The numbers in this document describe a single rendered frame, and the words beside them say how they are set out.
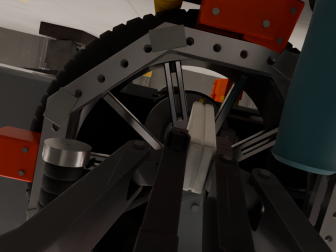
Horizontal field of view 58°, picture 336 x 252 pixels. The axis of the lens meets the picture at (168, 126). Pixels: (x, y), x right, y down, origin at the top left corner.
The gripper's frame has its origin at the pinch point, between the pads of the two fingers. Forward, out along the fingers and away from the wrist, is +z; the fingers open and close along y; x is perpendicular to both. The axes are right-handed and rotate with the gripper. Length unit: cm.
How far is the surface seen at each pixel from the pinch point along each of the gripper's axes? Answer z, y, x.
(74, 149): 6.3, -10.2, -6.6
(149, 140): 36.6, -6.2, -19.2
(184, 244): 11.4, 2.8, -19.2
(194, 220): 12.3, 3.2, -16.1
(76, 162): 5.6, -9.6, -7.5
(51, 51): 634, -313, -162
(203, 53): 31.6, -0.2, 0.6
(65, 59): 628, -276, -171
